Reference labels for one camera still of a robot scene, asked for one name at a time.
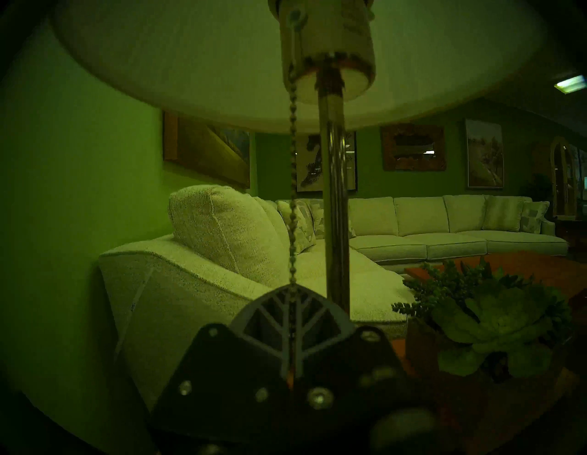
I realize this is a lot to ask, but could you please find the cherry wood end table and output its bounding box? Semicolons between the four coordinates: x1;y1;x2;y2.
390;330;581;455

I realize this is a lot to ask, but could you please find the succulent arrangement in brown planter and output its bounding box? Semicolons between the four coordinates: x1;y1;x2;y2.
392;257;574;400

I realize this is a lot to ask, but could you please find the cream sectional sofa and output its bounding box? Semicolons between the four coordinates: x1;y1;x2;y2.
99;185;569;413

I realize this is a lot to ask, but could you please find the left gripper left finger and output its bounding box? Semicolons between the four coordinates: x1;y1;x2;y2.
150;284;294;434

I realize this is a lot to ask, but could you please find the dark wood end table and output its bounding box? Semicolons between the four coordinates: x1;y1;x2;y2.
554;218;587;250

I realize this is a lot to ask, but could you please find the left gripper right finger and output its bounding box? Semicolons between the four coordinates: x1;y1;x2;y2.
293;284;414;410

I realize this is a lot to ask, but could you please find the white shade chrome table lamp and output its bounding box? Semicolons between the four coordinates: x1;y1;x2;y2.
50;0;551;322

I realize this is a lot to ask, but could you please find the mountain landscape painting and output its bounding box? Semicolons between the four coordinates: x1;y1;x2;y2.
163;112;251;189

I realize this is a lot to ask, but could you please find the beaded metal pull chain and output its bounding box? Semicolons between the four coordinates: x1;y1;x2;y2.
283;7;309;381

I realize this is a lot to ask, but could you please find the black framed horse artwork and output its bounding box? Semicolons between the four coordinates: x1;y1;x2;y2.
296;132;358;192

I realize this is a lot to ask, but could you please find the ceiling light fixture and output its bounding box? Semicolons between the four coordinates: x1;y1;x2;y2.
554;75;587;94

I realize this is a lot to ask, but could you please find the framed tree path painting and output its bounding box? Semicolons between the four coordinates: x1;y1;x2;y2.
465;118;505;189

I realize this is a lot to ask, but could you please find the striped beige throw pillow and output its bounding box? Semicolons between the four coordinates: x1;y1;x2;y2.
482;196;526;232

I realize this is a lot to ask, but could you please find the rustic wood framed mirror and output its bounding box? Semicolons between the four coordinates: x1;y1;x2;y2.
381;124;447;172

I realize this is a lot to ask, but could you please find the grey patchwork throw pillow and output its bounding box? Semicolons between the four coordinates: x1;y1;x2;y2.
277;200;317;254
520;201;550;234
307;200;356;240

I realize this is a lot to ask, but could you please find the dark green floor plant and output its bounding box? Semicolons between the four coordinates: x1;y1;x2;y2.
523;173;553;203

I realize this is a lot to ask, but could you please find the large cherry wood coffee table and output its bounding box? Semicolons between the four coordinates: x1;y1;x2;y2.
452;250;587;301

